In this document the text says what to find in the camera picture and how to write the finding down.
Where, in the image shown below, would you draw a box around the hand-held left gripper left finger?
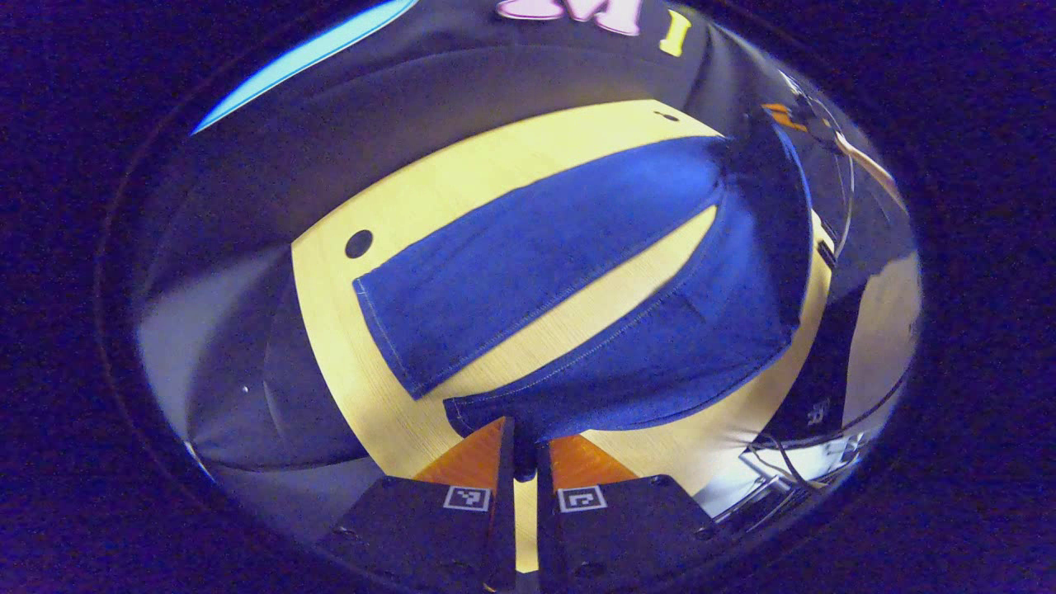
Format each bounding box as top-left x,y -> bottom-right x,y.
316,417 -> 518,593

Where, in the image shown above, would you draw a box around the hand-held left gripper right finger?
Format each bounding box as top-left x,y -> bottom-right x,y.
536,435 -> 722,593

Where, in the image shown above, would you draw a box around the blue denim jeans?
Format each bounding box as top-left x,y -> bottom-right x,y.
353,115 -> 818,438

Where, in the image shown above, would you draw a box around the black backdrop cloth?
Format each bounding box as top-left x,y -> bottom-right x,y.
140,0 -> 793,471

